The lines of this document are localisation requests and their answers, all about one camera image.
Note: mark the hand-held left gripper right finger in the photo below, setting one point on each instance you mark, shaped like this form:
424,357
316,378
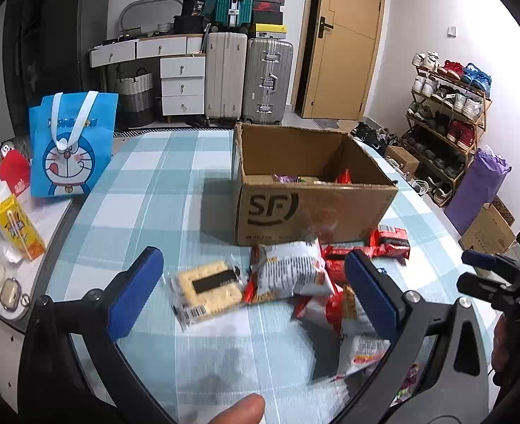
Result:
370,293

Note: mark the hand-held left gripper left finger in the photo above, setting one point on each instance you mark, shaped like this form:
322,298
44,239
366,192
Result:
138,291

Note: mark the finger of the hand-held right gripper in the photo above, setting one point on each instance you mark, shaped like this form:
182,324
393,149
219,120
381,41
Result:
485,259
478,286

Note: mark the red glossy snack packet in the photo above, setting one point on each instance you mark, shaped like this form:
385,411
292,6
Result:
335,263

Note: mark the red black-label snack packet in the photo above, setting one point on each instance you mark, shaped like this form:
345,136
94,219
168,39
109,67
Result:
390,243

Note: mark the small red snack packet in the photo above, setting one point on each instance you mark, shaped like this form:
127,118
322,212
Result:
313,307

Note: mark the clear cracker packet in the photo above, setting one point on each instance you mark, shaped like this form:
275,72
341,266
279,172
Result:
207,287

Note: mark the brown cardboard box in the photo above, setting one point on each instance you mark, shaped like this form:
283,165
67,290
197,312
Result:
330,212

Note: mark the person's right hand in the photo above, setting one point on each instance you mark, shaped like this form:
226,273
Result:
500,349

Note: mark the person's left hand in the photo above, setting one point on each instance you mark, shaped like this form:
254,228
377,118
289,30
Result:
238,410

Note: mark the large printed cardboard box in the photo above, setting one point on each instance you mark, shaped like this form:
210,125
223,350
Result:
489,229

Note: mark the purple gift bag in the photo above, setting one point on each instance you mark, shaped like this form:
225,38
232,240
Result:
476,190

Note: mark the blue plaid tablecloth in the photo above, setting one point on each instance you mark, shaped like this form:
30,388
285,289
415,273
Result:
163,194

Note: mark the white round side table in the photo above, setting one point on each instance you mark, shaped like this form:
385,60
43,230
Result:
52,225

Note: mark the red orange snack packet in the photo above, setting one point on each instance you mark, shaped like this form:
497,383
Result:
344,176

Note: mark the rows of sneakers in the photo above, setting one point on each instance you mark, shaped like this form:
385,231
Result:
465,134

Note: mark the beige earbud case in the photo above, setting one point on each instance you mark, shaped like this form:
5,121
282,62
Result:
10,293

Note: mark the small cardboard box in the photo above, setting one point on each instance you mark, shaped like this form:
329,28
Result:
401,159

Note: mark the yellow drink carton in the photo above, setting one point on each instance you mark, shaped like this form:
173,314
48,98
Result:
17,229

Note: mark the purple snack packet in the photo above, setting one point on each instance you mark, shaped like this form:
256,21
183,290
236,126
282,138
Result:
286,178

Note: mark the blue cartoon tote bag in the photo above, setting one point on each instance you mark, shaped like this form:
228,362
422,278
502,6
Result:
74,159

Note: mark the wooden shoe rack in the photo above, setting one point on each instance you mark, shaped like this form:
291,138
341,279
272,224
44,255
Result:
484,110

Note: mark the scattered pile of shoes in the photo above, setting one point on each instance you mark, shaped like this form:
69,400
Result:
370,139

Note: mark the red pouch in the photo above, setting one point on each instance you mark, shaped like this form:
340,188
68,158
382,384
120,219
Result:
15,172

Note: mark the grey white laundry basket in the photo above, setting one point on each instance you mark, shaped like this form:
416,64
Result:
134,97

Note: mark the white drawer dresser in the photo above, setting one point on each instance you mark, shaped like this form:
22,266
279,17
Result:
182,88

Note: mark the white suitcase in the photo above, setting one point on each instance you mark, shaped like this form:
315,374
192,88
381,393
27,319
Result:
224,75

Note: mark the silver suitcase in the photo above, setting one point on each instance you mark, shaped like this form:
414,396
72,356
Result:
266,79

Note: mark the wooden door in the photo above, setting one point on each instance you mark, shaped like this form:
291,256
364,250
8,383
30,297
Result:
352,53

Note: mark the dark grey refrigerator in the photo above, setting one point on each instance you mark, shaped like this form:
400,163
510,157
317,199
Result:
74,39

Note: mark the black round box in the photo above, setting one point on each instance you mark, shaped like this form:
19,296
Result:
189,24

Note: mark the grey arched mirror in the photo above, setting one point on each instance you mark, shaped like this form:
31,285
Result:
149,15

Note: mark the black foil bag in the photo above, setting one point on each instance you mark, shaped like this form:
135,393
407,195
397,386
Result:
193,2

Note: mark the plain black shoe box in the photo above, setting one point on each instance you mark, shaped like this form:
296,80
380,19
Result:
266,17

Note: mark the red black shoe box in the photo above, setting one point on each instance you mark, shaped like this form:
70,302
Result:
266,6

